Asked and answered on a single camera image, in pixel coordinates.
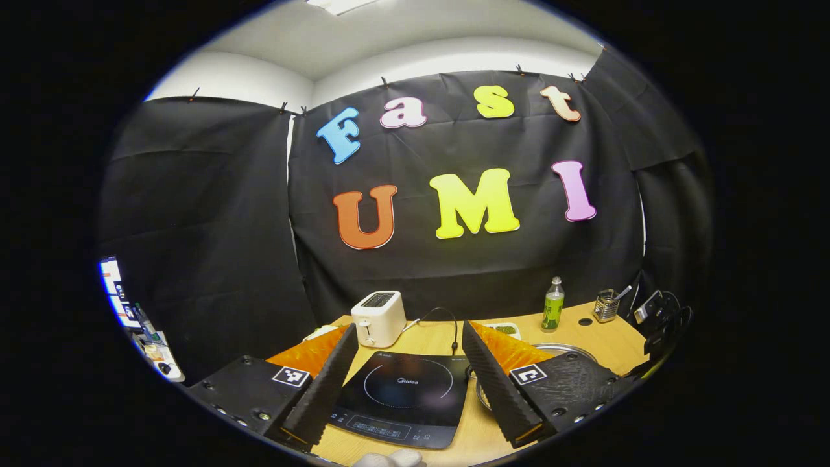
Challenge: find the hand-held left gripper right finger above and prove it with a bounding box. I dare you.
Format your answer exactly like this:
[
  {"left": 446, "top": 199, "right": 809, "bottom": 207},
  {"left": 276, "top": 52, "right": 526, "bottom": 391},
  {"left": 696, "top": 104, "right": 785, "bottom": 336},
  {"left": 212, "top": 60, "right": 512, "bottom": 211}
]
[{"left": 462, "top": 320, "right": 639, "bottom": 449}]

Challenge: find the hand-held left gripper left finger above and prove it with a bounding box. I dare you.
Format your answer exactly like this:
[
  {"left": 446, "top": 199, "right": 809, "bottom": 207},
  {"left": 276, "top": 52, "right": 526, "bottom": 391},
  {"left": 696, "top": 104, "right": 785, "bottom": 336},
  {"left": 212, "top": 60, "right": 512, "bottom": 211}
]
[{"left": 188, "top": 323, "right": 359, "bottom": 448}]

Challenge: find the black induction cooktop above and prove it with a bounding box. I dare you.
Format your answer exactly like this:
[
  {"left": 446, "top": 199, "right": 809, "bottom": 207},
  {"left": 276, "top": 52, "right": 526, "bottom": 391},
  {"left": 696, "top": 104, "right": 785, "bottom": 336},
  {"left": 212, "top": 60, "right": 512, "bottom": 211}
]
[{"left": 327, "top": 350, "right": 471, "bottom": 450}]

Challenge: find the steel pot with black handles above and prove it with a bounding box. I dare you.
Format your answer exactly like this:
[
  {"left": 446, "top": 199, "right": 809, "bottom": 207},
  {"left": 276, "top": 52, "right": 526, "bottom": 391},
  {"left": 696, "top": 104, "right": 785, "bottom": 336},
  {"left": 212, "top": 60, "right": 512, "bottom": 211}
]
[{"left": 475, "top": 343, "right": 599, "bottom": 411}]

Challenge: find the metal mesh utensil holder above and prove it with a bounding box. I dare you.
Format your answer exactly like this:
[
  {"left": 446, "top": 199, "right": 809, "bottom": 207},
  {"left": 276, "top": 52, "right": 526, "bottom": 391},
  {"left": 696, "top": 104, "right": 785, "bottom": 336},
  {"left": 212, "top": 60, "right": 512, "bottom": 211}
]
[{"left": 593, "top": 289, "right": 620, "bottom": 323}]

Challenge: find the white toaster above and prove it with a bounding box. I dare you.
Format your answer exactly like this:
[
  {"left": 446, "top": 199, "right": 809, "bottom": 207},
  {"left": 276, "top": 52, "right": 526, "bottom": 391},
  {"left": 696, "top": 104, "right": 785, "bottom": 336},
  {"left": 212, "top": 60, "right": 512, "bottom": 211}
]
[{"left": 351, "top": 291, "right": 407, "bottom": 348}]

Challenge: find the green tea bottle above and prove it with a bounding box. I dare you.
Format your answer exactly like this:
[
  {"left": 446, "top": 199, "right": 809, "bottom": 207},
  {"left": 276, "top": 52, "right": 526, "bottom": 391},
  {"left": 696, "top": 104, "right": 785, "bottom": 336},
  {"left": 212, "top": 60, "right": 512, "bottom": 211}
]
[{"left": 541, "top": 276, "right": 565, "bottom": 333}]

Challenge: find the black backdrop cloth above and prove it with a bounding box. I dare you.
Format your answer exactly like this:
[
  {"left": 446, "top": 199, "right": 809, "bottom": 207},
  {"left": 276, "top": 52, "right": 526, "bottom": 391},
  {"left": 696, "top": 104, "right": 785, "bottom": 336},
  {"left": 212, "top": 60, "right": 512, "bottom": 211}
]
[{"left": 97, "top": 47, "right": 714, "bottom": 383}]

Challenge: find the cluttered side desk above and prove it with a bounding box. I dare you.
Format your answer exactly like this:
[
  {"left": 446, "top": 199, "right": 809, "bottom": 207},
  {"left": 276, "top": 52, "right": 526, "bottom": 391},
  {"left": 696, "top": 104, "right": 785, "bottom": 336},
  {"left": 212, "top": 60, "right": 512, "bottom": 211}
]
[{"left": 130, "top": 304, "right": 187, "bottom": 383}]

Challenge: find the computer monitor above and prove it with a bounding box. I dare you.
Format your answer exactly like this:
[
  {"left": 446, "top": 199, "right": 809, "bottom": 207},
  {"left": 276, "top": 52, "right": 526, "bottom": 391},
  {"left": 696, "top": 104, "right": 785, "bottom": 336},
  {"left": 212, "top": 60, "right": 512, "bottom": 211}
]
[{"left": 99, "top": 257, "right": 140, "bottom": 328}]

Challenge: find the black power cable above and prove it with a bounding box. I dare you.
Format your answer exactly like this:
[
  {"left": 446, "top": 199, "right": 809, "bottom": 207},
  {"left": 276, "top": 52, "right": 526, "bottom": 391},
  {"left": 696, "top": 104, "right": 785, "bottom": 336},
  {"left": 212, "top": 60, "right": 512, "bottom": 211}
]
[{"left": 415, "top": 307, "right": 460, "bottom": 355}]

